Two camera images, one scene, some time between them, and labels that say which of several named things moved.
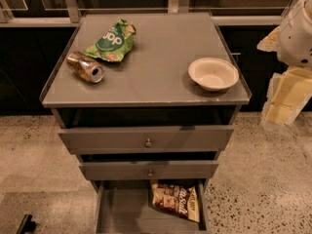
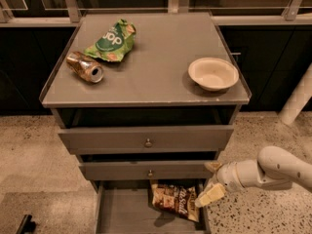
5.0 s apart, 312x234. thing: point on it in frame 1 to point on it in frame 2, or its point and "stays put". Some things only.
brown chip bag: x=180 y=200 stays put
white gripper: x=296 y=39 to x=226 y=177
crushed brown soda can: x=85 y=66 stays put
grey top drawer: x=147 y=140 stays put
